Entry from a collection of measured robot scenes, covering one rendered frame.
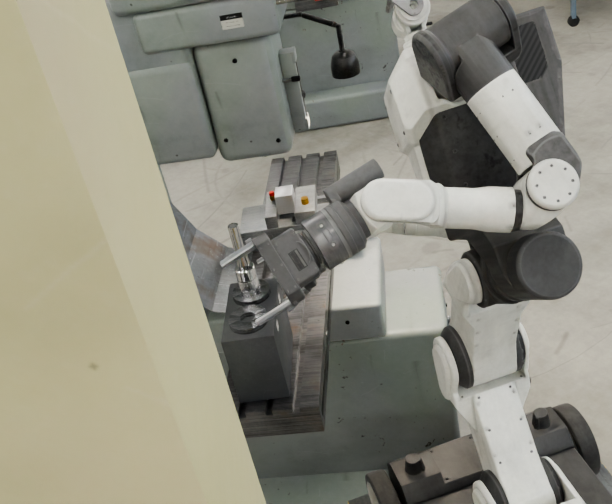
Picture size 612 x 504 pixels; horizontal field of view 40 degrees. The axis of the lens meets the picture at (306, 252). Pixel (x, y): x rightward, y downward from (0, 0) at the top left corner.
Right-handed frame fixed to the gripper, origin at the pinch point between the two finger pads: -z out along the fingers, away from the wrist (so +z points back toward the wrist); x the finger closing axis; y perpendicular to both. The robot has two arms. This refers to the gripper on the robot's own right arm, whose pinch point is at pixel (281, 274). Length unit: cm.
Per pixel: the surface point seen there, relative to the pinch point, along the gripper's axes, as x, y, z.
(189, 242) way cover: 19, -61, -29
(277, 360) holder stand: -15.3, 3.5, -10.7
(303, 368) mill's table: -22.3, -10.1, -9.7
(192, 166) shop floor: 63, -328, -68
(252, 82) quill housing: 41.5, -19.0, 16.2
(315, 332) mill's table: -18.2, -21.4, -4.6
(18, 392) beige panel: 12, 158, 19
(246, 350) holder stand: -9.5, 5.2, -14.9
